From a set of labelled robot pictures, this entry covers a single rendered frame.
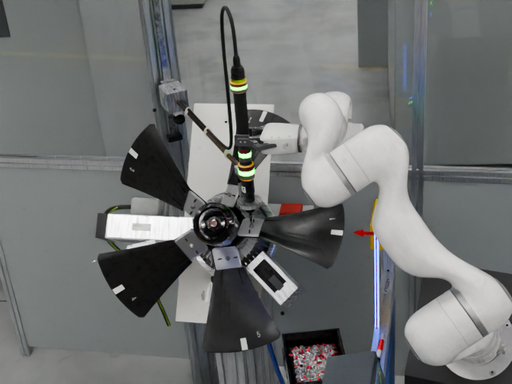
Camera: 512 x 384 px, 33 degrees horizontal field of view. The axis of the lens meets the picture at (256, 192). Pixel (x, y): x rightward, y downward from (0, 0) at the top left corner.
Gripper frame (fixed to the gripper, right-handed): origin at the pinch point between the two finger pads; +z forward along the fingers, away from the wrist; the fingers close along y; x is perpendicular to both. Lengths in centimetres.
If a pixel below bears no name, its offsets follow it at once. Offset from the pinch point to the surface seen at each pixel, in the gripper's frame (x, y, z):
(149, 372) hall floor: -147, 65, 66
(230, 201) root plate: -22.2, 3.3, 6.2
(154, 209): -32.6, 13.9, 33.4
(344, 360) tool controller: -22, -59, -33
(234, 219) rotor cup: -23.5, -4.2, 3.5
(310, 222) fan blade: -26.9, 1.5, -16.6
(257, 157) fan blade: -10.6, 8.5, -1.4
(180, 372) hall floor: -147, 67, 53
